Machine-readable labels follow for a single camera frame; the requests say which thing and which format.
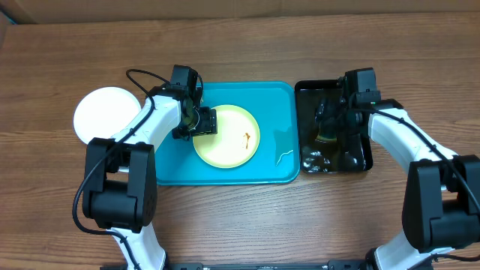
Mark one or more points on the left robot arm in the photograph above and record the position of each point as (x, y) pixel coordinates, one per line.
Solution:
(119, 190)

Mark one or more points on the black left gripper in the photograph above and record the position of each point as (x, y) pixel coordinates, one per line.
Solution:
(209, 124)

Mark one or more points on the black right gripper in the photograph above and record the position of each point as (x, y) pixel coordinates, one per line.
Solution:
(331, 118)

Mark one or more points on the blue plastic tray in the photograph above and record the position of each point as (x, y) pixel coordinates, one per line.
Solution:
(276, 160)

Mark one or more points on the white plate with stain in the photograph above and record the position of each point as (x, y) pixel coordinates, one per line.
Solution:
(104, 112)

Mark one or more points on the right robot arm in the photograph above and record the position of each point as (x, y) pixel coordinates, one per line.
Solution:
(441, 203)

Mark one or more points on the yellow-green plate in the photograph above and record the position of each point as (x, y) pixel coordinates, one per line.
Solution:
(236, 141)

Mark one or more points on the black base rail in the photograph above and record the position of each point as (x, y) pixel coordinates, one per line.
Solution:
(334, 264)

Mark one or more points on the green yellow sponge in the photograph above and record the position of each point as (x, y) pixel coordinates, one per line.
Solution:
(326, 136)

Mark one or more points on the black water tray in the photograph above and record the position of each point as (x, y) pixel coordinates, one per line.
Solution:
(348, 154)

